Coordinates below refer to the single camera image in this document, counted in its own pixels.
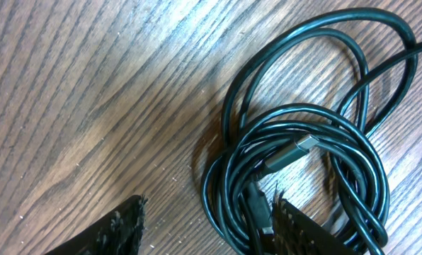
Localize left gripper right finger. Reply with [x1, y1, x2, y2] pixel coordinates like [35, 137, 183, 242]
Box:
[272, 193, 356, 255]

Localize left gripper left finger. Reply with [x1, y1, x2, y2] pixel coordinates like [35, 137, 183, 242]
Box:
[47, 195, 147, 255]

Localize thin black USB cable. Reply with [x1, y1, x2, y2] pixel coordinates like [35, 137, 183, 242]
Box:
[220, 7, 422, 149]

